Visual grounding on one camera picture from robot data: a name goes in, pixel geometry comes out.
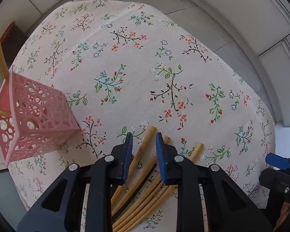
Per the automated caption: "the dark red stool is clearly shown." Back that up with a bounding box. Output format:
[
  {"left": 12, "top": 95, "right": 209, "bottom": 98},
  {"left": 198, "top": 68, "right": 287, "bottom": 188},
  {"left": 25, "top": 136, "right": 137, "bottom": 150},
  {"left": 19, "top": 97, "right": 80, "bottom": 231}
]
[{"left": 0, "top": 20, "right": 27, "bottom": 44}]

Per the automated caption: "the pink perforated plastic basket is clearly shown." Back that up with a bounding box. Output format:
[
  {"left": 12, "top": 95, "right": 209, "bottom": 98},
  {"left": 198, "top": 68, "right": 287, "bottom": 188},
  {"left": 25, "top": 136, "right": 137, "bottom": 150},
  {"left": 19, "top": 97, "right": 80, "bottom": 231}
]
[{"left": 0, "top": 65, "right": 80, "bottom": 167}]

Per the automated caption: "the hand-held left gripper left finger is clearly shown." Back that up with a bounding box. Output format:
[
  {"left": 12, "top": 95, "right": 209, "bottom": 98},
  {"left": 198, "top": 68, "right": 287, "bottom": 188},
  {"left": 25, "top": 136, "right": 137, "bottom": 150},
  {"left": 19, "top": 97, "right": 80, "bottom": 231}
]
[{"left": 16, "top": 132, "right": 134, "bottom": 232}]

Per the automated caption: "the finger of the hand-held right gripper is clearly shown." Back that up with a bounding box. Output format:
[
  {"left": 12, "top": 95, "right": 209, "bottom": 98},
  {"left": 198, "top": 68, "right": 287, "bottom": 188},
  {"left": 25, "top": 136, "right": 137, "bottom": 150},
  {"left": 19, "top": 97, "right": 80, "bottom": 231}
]
[
  {"left": 265, "top": 153, "right": 290, "bottom": 174},
  {"left": 258, "top": 167, "right": 290, "bottom": 202}
]

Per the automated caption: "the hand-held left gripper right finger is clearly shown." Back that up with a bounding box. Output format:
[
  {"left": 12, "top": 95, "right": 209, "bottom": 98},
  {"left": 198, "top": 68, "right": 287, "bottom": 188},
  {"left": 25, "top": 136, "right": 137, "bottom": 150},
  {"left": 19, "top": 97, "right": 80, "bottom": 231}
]
[{"left": 155, "top": 132, "right": 274, "bottom": 232}]

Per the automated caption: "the single black chopstick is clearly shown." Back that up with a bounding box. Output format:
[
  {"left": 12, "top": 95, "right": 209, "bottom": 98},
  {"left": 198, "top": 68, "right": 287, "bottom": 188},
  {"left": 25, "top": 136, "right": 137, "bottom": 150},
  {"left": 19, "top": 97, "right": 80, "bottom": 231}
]
[{"left": 111, "top": 163, "right": 158, "bottom": 223}]

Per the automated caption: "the bunch of bamboo chopsticks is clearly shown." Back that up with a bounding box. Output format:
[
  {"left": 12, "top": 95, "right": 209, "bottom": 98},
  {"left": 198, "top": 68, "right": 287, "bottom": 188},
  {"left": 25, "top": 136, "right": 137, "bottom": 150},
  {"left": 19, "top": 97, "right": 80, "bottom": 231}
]
[{"left": 110, "top": 125, "right": 205, "bottom": 231}]

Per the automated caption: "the floral tablecloth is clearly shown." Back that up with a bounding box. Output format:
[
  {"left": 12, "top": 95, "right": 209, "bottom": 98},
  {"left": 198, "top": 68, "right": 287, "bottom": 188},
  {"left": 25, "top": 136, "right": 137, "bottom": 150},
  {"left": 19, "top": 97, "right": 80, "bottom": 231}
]
[{"left": 8, "top": 0, "right": 276, "bottom": 232}]

